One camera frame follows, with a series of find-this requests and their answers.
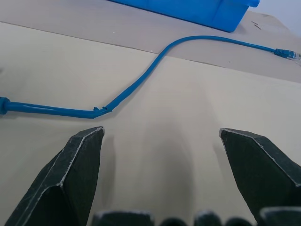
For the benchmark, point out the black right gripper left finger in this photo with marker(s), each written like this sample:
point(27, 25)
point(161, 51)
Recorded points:
point(70, 179)

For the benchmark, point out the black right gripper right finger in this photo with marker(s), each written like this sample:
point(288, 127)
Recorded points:
point(261, 169)

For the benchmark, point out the blue plastic bin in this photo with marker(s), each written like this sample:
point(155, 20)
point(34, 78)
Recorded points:
point(188, 9)

